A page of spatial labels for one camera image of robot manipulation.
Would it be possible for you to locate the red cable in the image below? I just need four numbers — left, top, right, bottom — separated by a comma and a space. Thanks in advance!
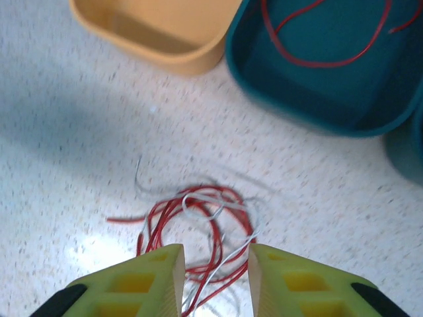
260, 0, 423, 69
106, 184, 257, 317

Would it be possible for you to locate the orange plastic bin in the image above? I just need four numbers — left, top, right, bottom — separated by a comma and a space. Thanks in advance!
68, 0, 244, 76

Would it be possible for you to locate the white cable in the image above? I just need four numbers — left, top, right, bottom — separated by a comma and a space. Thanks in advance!
181, 193, 264, 317
134, 155, 232, 222

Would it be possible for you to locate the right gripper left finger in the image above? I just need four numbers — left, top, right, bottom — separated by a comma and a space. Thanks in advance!
32, 243, 186, 317

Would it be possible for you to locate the teal plastic bin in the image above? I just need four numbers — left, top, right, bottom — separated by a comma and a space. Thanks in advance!
224, 0, 423, 138
385, 102, 423, 186

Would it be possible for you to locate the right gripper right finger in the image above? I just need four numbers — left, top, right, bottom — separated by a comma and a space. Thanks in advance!
247, 243, 412, 317

